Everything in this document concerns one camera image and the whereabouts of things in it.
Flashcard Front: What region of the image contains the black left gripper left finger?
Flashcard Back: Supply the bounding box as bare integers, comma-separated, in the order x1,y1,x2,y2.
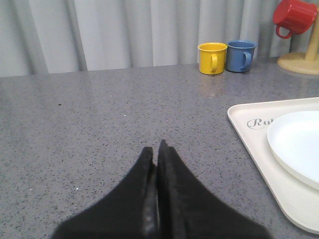
52,147,158,239

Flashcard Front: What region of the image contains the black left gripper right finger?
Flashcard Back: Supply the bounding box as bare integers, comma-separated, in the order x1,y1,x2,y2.
158,140,272,239

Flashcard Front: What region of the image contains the white round plate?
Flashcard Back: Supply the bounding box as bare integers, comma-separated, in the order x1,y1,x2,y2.
267,111,319,189

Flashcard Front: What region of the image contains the cream rabbit serving tray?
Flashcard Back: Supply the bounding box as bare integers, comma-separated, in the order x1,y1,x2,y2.
227,97,319,234

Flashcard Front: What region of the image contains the yellow enamel mug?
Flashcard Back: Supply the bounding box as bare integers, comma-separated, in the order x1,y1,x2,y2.
197,42,228,75

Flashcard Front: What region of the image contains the blue enamel mug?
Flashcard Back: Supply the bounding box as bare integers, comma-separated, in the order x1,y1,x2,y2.
226,40,257,73

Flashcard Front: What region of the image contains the wooden mug tree stand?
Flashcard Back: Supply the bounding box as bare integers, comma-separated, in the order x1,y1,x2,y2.
277,15,319,75

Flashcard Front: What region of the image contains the grey pleated curtain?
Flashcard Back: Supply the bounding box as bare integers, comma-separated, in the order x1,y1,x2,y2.
0,0,311,77

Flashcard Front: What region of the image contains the red enamel mug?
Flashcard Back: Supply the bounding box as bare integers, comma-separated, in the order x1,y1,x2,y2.
272,0,318,39

